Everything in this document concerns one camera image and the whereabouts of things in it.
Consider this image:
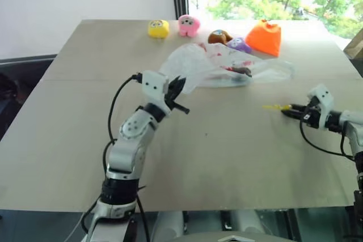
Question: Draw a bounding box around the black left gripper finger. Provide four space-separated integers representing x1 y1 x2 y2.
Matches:
169 75 187 97
172 97 191 115

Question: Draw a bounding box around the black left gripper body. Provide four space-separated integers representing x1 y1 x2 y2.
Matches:
164 82 179 110

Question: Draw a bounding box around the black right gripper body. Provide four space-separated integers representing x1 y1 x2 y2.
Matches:
300 96 323 129

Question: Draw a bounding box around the small yellow plastic clip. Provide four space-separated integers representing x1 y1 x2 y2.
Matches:
261 104 293 112

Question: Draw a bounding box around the clear plastic bag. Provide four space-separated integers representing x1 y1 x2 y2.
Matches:
158 41 296 96

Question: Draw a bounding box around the dark brown item in bag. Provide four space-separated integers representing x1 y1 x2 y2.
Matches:
230 66 253 79

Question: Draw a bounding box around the yellow plush toy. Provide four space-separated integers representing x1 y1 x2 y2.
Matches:
147 19 171 40

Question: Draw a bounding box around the pink plush toy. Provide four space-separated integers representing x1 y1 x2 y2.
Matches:
178 14 202 39

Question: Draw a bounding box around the brown plush toy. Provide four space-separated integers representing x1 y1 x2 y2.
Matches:
208 29 234 46

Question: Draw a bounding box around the purple plush toy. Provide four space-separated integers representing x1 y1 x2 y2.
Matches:
226 36 254 54

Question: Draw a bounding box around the orange plush toy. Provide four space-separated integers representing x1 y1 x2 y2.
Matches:
244 19 282 57

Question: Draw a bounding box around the silver robot torso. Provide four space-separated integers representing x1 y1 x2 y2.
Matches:
154 209 301 242

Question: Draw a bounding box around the black furniture beside table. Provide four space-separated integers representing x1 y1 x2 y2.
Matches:
0 53 58 142

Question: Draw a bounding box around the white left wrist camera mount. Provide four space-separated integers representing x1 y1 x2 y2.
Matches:
141 70 170 110

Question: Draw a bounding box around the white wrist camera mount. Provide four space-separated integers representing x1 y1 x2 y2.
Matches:
307 83 334 130
141 70 170 110

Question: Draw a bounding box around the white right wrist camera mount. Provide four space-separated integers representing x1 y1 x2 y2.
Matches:
307 83 334 130

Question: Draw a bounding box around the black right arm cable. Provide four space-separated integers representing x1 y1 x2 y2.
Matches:
299 117 356 161

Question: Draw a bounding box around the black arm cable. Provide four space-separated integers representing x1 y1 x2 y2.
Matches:
299 117 356 161
101 73 143 175

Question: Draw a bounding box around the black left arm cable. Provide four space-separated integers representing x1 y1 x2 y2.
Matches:
101 73 143 175

